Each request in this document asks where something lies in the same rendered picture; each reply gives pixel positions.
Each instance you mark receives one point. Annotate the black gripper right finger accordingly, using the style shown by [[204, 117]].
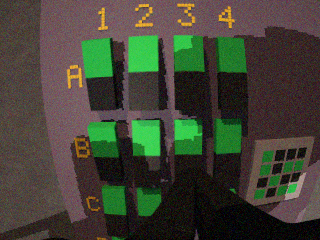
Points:
[[220, 214]]

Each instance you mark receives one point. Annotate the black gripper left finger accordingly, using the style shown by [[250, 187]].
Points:
[[175, 218]]

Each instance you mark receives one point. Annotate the mauve switch panel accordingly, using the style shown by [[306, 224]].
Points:
[[136, 90]]

